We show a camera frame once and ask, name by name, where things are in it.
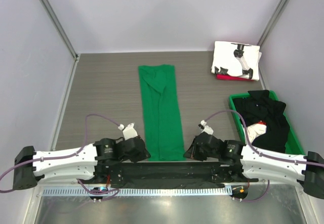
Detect white slotted cable duct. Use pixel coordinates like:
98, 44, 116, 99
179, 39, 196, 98
42, 186, 232, 197

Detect folded white printed t shirt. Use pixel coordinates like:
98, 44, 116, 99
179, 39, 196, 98
211, 41, 262, 81

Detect aluminium corner post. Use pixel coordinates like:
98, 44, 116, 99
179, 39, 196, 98
257, 0, 290, 47
39, 0, 78, 61

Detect black t shirt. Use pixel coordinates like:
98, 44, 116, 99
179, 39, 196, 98
232, 90, 290, 153

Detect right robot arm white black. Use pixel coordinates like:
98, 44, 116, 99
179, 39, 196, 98
184, 132, 323, 199

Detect white t shirt in bin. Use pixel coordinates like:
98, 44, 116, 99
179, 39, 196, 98
244, 122, 267, 143

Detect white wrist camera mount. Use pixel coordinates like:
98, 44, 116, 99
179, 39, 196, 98
198, 120, 214, 135
118, 123, 138, 140

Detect right aluminium corner post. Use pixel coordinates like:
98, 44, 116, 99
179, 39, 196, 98
257, 0, 290, 47

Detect folded red t shirt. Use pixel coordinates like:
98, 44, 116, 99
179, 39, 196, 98
216, 74, 253, 81

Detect left aluminium corner post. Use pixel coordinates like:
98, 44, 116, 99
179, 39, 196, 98
39, 0, 78, 61

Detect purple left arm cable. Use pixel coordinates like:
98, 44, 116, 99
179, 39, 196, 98
0, 113, 127, 197

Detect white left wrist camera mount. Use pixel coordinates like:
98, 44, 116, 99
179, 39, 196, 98
118, 123, 138, 140

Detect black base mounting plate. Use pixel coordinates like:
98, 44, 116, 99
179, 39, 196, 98
82, 161, 258, 190

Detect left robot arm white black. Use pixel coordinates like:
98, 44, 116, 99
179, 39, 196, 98
13, 136, 151, 191

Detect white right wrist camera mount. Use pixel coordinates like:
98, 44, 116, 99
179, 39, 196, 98
198, 120, 214, 135

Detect green t shirt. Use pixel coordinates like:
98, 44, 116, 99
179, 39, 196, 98
138, 65, 184, 161

